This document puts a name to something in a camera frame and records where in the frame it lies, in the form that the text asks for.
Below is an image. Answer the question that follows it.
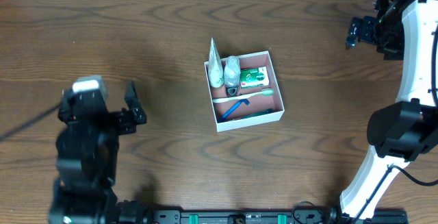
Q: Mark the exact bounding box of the white cosmetic tube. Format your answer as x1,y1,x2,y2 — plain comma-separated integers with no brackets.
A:
208,38,224,88

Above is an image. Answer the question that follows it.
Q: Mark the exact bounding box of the green white toothbrush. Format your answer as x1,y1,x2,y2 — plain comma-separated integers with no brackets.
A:
212,88,274,103

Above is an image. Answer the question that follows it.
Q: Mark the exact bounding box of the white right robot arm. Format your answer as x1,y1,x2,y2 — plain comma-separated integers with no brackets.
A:
326,0,437,223

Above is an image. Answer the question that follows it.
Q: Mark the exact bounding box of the green soap packet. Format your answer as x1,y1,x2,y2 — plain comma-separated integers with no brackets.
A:
240,66,270,88

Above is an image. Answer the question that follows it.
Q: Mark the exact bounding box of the teal red toothpaste tube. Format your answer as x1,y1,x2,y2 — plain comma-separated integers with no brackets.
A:
234,108,273,120

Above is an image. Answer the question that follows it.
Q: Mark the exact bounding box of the white cardboard box pink inside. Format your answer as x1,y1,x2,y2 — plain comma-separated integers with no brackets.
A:
208,51,285,132

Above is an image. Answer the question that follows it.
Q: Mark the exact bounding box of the black mounting rail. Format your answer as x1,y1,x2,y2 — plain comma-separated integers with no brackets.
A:
116,201,409,224

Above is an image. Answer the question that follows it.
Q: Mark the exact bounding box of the blue disposable razor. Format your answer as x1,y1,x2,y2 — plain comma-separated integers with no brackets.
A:
219,99,250,123

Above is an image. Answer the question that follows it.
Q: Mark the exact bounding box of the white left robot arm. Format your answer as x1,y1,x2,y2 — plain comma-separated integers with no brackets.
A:
48,79,153,223

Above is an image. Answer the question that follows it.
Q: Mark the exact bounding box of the clear bottle dark cap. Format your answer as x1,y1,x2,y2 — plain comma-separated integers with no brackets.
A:
224,55,241,97

